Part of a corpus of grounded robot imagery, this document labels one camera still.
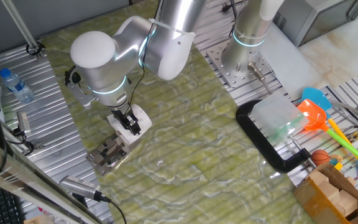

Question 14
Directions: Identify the silver tripod pole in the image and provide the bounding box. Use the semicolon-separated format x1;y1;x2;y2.
1;0;46;60

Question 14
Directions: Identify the aluminium frame beam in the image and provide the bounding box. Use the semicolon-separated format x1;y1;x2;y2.
0;133;105;224

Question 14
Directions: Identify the shiny metal toilet paper holder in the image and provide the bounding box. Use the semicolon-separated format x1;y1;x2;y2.
86;133;130;176

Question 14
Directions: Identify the black power plug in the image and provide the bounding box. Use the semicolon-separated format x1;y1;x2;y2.
221;2;239;12

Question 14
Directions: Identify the grey metal clamp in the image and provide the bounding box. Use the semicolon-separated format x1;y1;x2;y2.
7;133;45;156

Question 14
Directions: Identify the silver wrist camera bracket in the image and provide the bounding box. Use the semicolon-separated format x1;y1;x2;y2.
64;65;98;110

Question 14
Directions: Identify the beige marble pattern mat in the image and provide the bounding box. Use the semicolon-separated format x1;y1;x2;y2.
296;1;358;91

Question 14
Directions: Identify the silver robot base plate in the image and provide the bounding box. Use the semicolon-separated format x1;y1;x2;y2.
206;39;281;88

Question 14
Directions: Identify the brown cardboard box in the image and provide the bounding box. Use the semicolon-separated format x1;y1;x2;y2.
293;163;358;224

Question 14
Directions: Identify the white toilet paper roll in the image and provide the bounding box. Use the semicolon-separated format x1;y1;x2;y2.
106;103;152;153

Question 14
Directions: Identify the silver microwave oven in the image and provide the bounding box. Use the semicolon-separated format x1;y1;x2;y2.
272;0;358;47

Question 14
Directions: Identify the small toy basketball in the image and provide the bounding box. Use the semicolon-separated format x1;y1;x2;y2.
310;149;331;167

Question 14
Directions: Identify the clear water bottle blue cap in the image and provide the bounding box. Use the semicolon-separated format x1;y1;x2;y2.
0;68;35;105

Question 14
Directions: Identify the blue toy shovel yellow handle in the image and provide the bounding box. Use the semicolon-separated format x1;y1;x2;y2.
301;86;354;146

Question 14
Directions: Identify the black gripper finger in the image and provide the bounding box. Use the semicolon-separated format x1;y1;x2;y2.
121;121;138;136
129;115;142;134

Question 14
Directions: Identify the orange toy shovel green handle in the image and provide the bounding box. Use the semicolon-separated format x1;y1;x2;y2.
296;98;358;183

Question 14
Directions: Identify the black camera cable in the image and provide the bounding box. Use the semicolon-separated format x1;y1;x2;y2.
93;191;127;224

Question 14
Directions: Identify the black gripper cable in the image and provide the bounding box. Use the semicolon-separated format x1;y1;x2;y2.
128;0;163;108

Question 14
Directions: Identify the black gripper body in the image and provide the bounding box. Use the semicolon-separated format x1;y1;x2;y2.
110;105;135;125

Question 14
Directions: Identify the translucent plastic box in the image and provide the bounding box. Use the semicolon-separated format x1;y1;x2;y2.
250;92;310;147

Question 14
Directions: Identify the black C-clamp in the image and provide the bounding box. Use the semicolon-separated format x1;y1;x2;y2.
235;99;318;174

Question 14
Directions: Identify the green marble pattern mat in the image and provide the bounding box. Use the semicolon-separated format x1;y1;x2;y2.
40;0;316;224

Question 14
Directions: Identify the plain wooden block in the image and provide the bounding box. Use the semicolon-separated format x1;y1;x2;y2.
334;189;358;218
308;169;331;188
317;180;341;205

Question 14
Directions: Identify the small silver camera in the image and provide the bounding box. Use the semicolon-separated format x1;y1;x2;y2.
16;111;32;137

